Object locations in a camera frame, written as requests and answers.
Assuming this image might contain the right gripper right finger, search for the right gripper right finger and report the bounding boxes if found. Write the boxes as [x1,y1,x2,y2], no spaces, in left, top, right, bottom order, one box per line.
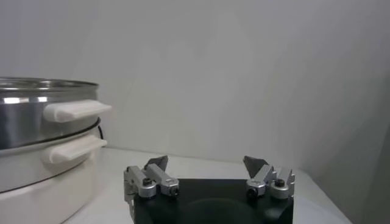
[243,155,296,200]

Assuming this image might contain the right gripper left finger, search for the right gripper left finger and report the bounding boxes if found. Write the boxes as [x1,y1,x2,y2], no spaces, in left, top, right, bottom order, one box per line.
[123,155,180,202]

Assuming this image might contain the stainless steel steamer basket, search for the stainless steel steamer basket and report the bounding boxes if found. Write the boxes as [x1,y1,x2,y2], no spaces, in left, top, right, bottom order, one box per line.
[0,77,113,150]

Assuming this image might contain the cream electric cooker base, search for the cream electric cooker base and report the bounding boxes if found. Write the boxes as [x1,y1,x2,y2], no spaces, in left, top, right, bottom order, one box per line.
[0,126,108,224]

